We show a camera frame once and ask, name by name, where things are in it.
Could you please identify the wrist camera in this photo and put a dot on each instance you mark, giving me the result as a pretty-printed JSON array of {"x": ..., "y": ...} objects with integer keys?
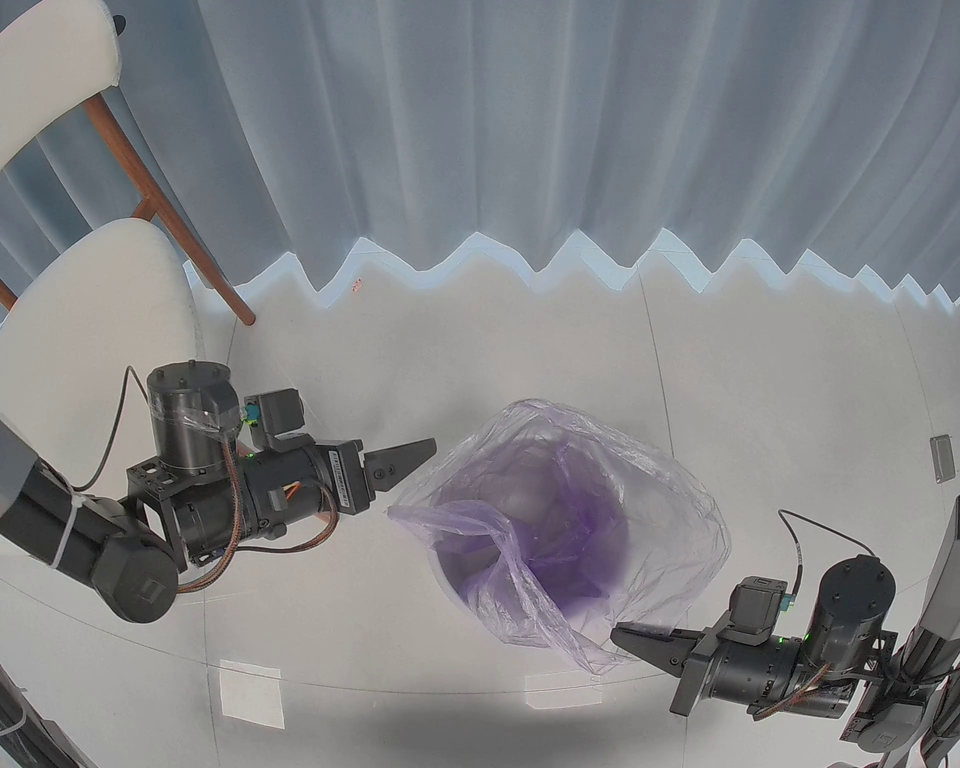
[
  {"x": 757, "y": 604},
  {"x": 281, "y": 412}
]

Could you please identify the white cushioned wooden chair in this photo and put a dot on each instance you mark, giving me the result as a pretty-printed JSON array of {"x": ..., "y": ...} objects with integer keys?
[{"x": 90, "y": 300}]

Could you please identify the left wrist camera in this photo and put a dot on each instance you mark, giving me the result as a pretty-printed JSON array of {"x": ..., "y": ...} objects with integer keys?
[{"x": 281, "y": 412}]

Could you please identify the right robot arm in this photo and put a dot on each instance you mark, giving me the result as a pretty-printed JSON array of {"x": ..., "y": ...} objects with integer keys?
[{"x": 855, "y": 607}]

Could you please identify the white trash bin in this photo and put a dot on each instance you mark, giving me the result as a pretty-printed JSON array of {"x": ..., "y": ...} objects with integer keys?
[{"x": 454, "y": 581}]

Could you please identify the pale blue curtain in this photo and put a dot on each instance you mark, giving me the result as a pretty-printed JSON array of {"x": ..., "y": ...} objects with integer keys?
[{"x": 525, "y": 112}]

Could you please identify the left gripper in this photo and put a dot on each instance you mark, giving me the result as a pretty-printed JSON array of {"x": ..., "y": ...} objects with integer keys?
[{"x": 292, "y": 487}]

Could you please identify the purple plastic bag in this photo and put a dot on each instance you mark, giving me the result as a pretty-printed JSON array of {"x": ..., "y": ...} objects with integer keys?
[{"x": 637, "y": 480}]

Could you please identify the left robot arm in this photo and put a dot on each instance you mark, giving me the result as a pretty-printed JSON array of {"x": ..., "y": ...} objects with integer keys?
[{"x": 112, "y": 555}]

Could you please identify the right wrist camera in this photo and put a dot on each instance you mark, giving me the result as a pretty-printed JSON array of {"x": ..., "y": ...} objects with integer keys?
[{"x": 757, "y": 604}]

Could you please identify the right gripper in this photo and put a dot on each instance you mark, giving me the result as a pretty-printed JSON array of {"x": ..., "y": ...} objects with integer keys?
[{"x": 750, "y": 671}]

